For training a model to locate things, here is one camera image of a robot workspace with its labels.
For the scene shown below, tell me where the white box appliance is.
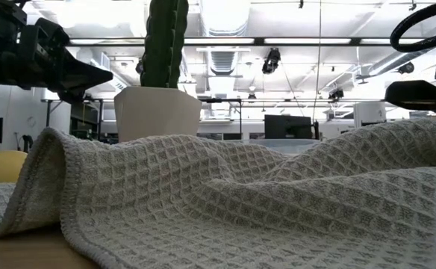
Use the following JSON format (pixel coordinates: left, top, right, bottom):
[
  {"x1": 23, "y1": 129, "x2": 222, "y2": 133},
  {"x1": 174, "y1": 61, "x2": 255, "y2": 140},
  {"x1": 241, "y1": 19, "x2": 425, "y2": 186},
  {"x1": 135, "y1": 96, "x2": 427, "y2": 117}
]
[{"x1": 353, "y1": 102, "x2": 387, "y2": 128}]

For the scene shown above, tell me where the tall green cactus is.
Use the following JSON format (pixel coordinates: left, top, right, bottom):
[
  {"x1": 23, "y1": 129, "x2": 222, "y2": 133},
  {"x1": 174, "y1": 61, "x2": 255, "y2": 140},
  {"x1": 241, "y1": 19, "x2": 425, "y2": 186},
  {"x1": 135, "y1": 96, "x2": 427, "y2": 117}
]
[{"x1": 140, "y1": 0, "x2": 190, "y2": 90}]

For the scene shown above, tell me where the black aluminium rig frame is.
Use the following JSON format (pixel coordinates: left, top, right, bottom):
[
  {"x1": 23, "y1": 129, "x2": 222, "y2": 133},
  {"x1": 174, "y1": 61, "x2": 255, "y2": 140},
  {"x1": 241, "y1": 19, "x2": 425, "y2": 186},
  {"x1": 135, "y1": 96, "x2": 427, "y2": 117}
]
[{"x1": 66, "y1": 36, "x2": 428, "y2": 47}]

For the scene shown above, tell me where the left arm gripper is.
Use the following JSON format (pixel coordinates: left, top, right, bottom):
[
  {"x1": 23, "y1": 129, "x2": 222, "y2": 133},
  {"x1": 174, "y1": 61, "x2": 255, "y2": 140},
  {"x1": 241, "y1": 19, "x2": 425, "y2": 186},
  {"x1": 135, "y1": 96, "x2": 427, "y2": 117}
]
[{"x1": 16, "y1": 17, "x2": 113, "y2": 105}]

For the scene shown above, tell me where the black overhead camera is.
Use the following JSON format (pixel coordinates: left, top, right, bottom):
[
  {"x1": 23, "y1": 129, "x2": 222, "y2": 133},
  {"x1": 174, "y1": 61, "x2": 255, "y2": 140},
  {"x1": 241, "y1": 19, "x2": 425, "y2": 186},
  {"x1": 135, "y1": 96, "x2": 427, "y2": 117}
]
[{"x1": 261, "y1": 47, "x2": 281, "y2": 75}]

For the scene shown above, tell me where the black computer monitor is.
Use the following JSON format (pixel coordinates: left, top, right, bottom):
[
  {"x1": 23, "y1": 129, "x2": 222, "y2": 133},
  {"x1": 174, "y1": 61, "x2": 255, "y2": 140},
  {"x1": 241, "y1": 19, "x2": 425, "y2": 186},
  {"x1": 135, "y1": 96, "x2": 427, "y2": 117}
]
[{"x1": 264, "y1": 114, "x2": 313, "y2": 140}]

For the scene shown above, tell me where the dark storage shelf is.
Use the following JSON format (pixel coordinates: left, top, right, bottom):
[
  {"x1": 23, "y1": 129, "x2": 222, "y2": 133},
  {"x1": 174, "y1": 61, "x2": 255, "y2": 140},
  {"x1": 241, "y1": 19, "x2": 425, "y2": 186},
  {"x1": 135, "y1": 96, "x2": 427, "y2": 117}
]
[{"x1": 70, "y1": 99, "x2": 105, "y2": 141}]

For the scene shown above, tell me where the grey waffle weave towel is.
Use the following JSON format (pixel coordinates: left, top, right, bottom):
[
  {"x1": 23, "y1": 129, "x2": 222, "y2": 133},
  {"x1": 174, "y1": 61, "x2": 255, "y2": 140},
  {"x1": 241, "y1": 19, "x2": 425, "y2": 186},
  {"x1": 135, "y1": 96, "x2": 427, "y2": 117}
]
[{"x1": 0, "y1": 117, "x2": 436, "y2": 269}]

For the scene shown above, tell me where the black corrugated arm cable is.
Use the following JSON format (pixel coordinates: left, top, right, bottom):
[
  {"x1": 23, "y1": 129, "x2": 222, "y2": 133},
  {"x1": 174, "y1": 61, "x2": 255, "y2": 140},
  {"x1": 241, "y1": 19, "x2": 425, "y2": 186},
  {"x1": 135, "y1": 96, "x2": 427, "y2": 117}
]
[{"x1": 389, "y1": 0, "x2": 436, "y2": 53}]

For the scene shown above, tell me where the white angular plant pot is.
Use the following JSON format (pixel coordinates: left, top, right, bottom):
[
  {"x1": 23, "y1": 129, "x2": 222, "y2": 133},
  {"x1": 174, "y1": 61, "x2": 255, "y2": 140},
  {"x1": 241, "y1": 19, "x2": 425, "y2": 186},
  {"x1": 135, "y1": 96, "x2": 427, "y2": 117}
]
[{"x1": 113, "y1": 86, "x2": 203, "y2": 143}]

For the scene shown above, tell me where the thin hanging cable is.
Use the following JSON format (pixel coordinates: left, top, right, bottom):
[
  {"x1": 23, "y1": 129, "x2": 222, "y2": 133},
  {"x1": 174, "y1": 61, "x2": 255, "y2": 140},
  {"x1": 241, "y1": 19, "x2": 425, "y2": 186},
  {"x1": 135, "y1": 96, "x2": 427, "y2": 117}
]
[{"x1": 310, "y1": 0, "x2": 323, "y2": 123}]

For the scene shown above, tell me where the silver ventilation duct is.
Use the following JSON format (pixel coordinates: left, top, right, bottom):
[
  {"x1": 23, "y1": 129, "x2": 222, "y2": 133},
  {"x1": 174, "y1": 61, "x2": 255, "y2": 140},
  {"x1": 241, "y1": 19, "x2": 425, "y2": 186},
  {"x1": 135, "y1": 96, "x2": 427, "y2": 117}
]
[{"x1": 199, "y1": 0, "x2": 252, "y2": 37}]

